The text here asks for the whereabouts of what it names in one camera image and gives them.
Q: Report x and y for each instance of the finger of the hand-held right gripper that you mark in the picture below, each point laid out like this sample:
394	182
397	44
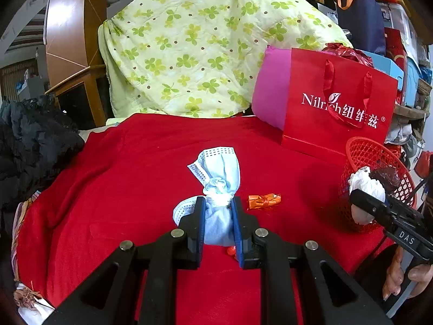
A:
372	204

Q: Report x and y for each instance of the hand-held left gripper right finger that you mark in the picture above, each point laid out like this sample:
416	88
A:
236	223

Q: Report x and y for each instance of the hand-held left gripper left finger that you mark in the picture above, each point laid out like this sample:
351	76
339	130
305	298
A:
200	220

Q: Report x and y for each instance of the white plastic bag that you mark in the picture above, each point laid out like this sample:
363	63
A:
367	184

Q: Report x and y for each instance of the orange candy wrapper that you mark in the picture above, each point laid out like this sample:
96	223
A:
264	201

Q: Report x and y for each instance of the blue face mask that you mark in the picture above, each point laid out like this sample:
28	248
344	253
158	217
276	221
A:
220	172

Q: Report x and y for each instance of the red mesh basket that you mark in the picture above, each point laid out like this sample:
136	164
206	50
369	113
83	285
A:
362	152

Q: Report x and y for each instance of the person's right hand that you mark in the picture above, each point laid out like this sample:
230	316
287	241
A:
394	277

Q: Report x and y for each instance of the small red wrapper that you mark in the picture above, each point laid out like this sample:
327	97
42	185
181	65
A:
231	250

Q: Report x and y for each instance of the red cloth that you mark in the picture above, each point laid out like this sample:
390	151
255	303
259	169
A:
128	182

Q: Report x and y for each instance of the wooden bench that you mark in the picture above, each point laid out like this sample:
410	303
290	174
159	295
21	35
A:
407	111

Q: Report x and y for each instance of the red paper bag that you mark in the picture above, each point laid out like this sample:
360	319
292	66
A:
338	84

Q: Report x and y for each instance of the blue storage bin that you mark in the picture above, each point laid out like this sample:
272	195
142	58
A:
412	81

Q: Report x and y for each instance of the light blue shoe box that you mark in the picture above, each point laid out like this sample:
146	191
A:
389	67

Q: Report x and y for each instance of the pink pillow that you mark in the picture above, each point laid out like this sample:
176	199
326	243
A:
270	88

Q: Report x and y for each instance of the crumpled red plastic bag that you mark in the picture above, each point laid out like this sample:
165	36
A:
348	54

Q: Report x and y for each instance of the red carton box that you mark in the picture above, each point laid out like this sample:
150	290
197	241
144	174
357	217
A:
394	40

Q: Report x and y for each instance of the green clover quilt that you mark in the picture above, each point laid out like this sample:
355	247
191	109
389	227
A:
203	47

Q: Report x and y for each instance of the black lace garment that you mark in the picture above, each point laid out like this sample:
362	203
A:
33	135

